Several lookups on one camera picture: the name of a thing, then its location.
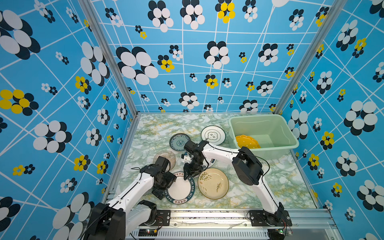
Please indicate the right controller board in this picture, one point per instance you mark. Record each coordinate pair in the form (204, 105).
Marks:
(277, 234)

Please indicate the yellow polka dot plate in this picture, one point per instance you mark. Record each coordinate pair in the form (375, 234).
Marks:
(247, 141)

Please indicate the green red rim white plate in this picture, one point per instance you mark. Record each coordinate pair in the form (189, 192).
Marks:
(207, 163)

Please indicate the light green plastic bin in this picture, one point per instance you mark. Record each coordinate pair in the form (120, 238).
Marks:
(270, 131)

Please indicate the left controller board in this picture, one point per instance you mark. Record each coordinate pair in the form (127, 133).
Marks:
(152, 233)

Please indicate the green rim HAO SHI plate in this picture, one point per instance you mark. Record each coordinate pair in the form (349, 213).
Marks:
(181, 191)

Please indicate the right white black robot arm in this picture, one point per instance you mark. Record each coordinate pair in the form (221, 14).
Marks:
(248, 168)

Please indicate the blue patterned small plate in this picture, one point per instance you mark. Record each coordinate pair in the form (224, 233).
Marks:
(177, 142)

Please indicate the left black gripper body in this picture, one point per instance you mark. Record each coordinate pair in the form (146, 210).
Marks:
(167, 181)

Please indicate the white plate cloud emblem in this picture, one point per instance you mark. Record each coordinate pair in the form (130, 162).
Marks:
(213, 134)

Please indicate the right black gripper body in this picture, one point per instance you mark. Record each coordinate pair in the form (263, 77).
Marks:
(193, 167)

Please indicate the beige bamboo print plate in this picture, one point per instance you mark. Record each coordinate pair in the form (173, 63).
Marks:
(213, 184)

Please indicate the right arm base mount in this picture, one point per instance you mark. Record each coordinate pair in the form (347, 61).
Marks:
(261, 218)

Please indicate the controller board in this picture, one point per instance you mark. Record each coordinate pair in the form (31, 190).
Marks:
(277, 234)
(152, 233)

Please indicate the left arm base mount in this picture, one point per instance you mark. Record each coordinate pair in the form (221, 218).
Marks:
(161, 218)

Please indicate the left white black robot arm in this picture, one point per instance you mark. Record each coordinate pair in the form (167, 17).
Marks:
(117, 219)

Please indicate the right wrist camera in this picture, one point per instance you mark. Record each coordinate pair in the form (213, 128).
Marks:
(186, 158)

